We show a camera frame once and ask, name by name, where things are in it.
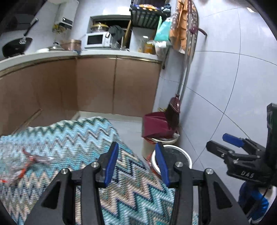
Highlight patterned hanging apron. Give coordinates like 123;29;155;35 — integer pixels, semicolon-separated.
169;1;196;54

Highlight glass lidded pot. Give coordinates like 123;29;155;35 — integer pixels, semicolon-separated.
91;22;109;32

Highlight black wok pan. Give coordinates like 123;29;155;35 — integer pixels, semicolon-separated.
2;18;39;58

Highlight clear red plastic wrapper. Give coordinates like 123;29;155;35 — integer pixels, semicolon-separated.
1;148;53;186

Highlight brown kitchen cabinets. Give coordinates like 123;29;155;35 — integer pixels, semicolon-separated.
1;56;160;135

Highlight steel pot lid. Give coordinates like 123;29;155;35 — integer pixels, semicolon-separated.
48;42;65;51

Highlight beige bucket under dustpan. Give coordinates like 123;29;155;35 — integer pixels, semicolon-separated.
141;132;180;159

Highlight maroon broom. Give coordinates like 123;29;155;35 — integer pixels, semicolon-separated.
165;26;208;130

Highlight grey trash bin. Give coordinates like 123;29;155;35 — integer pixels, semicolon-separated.
150;144;193;175

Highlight teal plastic bag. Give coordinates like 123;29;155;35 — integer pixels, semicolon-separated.
154;16;172;42

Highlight zigzag patterned table cloth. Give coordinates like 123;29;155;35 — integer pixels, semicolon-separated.
1;117;176;224

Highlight black wall dish rack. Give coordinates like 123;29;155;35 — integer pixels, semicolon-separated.
129;1;171;30

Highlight dark grey cloth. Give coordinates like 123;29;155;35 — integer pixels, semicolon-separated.
108;25;125;41

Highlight maroon dustpan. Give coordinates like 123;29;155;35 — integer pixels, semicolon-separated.
142;112;177;138

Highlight white water heater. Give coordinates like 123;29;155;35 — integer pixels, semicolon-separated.
54;0;79;29

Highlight white microwave oven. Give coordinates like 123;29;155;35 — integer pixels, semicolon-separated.
84;31;111;48

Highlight copper cooking pot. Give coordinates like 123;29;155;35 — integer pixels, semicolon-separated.
61;39;82;51

